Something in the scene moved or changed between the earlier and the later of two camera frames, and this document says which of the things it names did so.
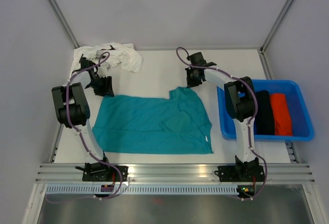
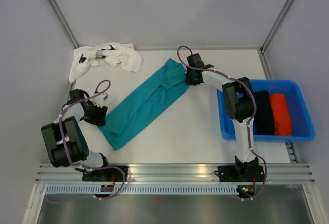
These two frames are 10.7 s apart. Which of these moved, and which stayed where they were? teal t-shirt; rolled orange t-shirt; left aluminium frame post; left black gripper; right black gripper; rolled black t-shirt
Moved: left black gripper; teal t-shirt
Stayed: rolled orange t-shirt; right black gripper; left aluminium frame post; rolled black t-shirt
